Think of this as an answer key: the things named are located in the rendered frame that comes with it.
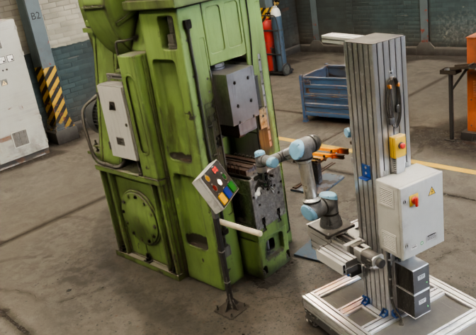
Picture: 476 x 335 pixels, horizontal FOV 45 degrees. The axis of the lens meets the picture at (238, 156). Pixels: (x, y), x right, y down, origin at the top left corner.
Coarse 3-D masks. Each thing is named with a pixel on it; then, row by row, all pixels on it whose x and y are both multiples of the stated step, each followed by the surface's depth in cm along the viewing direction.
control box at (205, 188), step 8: (216, 160) 424; (208, 168) 410; (216, 168) 418; (200, 176) 397; (208, 176) 404; (216, 176) 412; (200, 184) 397; (208, 184) 399; (216, 184) 407; (224, 184) 415; (200, 192) 399; (208, 192) 398; (216, 192) 402; (232, 192) 419; (208, 200) 400; (216, 200) 398; (216, 208) 401; (224, 208) 399
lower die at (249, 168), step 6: (228, 156) 488; (234, 156) 486; (234, 162) 472; (240, 162) 469; (246, 162) 465; (228, 168) 467; (240, 168) 461; (246, 168) 459; (252, 168) 459; (246, 174) 455; (252, 174) 460
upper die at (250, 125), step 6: (246, 120) 447; (252, 120) 452; (222, 126) 454; (228, 126) 449; (234, 126) 444; (240, 126) 442; (246, 126) 448; (252, 126) 452; (222, 132) 456; (228, 132) 452; (234, 132) 447; (240, 132) 443; (246, 132) 449
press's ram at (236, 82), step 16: (224, 64) 461; (240, 64) 451; (224, 80) 427; (240, 80) 435; (224, 96) 433; (240, 96) 438; (256, 96) 451; (224, 112) 439; (240, 112) 440; (256, 112) 454
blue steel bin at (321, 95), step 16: (336, 64) 885; (304, 80) 843; (320, 80) 827; (336, 80) 810; (304, 96) 853; (320, 96) 835; (336, 96) 818; (304, 112) 863; (320, 112) 846; (336, 112) 828
